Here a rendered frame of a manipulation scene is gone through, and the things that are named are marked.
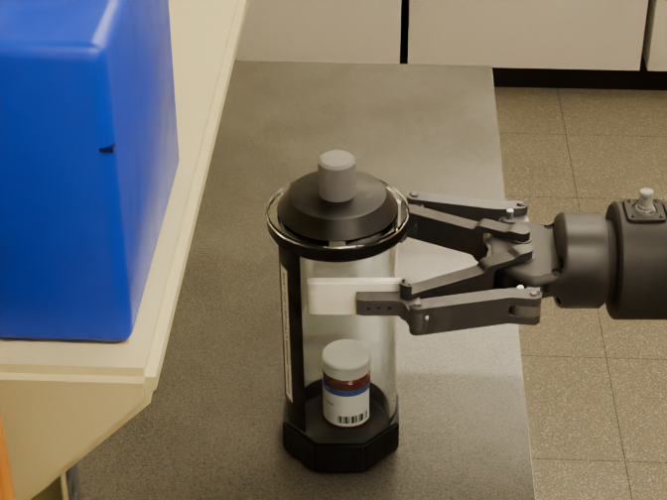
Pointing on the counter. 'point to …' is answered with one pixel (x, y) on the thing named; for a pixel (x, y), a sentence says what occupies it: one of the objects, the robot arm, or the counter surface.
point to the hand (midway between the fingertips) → (342, 259)
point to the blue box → (82, 163)
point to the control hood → (50, 379)
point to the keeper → (73, 483)
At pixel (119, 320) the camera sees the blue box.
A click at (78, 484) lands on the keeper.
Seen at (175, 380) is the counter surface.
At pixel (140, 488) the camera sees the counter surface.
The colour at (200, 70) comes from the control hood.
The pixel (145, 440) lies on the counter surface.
